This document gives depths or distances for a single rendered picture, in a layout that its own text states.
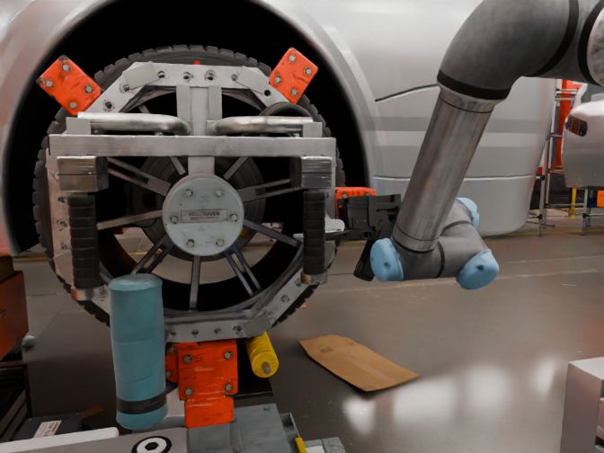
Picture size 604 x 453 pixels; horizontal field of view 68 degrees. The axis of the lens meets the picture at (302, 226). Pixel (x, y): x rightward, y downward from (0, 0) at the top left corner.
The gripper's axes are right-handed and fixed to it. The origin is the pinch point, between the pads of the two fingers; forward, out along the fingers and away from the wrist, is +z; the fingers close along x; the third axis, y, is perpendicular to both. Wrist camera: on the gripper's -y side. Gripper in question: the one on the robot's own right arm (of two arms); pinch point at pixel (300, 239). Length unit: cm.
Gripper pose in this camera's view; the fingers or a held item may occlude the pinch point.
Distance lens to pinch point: 82.2
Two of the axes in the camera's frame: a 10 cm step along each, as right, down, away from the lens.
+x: 2.4, -0.1, -9.7
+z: -9.7, 0.7, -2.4
